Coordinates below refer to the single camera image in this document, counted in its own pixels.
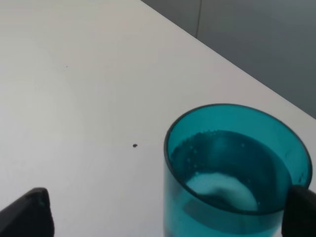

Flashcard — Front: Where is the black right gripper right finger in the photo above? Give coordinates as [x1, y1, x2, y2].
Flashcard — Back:
[281, 185, 316, 237]

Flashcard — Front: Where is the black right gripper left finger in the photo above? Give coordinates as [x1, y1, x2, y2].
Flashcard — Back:
[0, 188, 55, 237]

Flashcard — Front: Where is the teal translucent plastic cup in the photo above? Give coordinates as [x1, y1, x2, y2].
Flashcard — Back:
[163, 104, 313, 237]

